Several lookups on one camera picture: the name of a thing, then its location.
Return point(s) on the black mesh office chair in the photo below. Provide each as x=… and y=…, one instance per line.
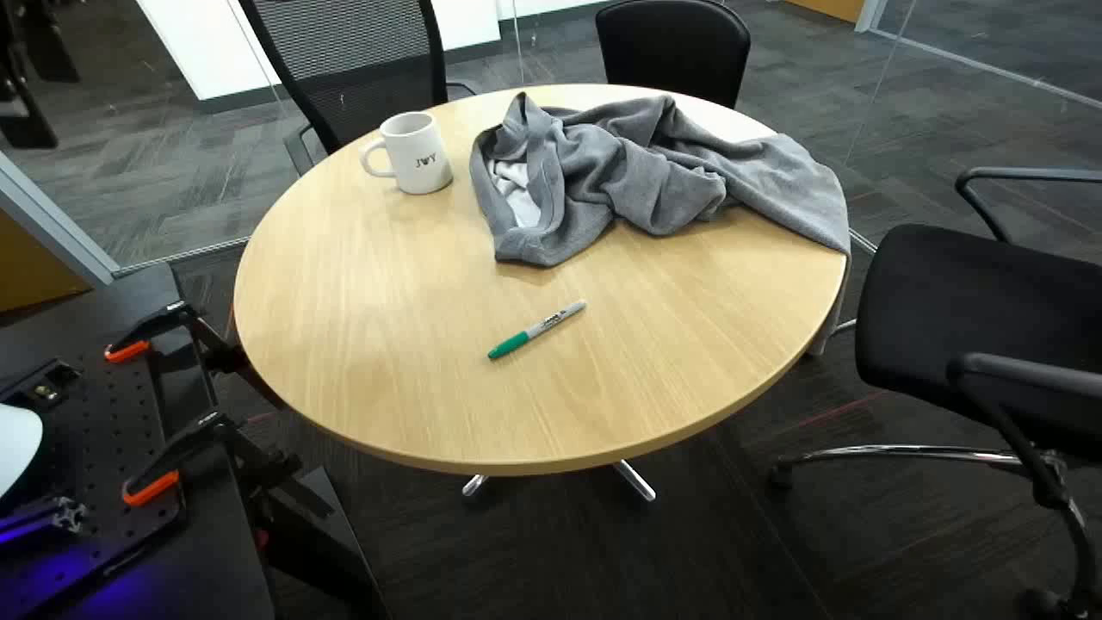
x=350, y=68

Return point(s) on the green capped marker pen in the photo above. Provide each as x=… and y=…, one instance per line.
x=520, y=339

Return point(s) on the black fabric office chair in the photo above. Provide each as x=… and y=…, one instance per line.
x=687, y=47

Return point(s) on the grey crumpled sweatshirt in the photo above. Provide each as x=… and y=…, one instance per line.
x=551, y=183

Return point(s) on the round wooden table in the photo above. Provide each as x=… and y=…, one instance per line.
x=370, y=310

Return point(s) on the white printed coffee mug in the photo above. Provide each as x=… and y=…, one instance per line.
x=409, y=154

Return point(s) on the orange handled clamp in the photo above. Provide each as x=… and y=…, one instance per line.
x=164, y=469
x=203, y=342

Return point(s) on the black armrest office chair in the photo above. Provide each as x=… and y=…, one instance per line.
x=1002, y=335

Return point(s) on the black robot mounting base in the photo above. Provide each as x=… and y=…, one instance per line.
x=197, y=552

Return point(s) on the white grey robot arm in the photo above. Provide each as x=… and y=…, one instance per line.
x=22, y=435

